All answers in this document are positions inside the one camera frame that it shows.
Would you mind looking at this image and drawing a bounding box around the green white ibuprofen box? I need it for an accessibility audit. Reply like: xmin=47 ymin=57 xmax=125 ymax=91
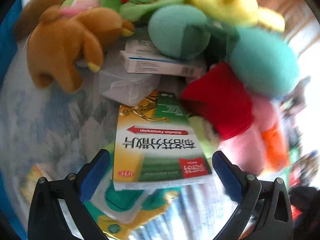
xmin=113 ymin=90 xmax=212 ymax=191

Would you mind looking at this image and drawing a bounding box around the pink pig plush toy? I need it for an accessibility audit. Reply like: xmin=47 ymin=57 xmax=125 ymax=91
xmin=180 ymin=62 xmax=290 ymax=176

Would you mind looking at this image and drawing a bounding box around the green monster plush toy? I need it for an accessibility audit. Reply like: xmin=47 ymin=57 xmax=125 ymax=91
xmin=189 ymin=115 xmax=220 ymax=159

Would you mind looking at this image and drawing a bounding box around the blue plastic storage crate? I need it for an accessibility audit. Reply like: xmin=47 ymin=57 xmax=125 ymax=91
xmin=1 ymin=0 xmax=27 ymax=239

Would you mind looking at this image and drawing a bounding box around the clear plastic container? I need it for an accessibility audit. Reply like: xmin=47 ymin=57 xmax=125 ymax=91
xmin=98 ymin=50 xmax=161 ymax=107

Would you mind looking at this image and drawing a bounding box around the teal plush toy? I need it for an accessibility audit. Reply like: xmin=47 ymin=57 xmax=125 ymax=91
xmin=148 ymin=5 xmax=299 ymax=98

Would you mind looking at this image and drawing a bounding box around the brown squirrel plush toy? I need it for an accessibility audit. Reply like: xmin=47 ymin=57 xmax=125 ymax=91
xmin=27 ymin=5 xmax=135 ymax=93

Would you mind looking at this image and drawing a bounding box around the white blue medicine box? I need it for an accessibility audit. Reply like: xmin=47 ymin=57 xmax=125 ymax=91
xmin=119 ymin=40 xmax=207 ymax=78

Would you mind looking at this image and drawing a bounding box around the yellow pikachu plush toy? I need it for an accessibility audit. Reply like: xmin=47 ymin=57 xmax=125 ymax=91
xmin=185 ymin=0 xmax=285 ymax=33

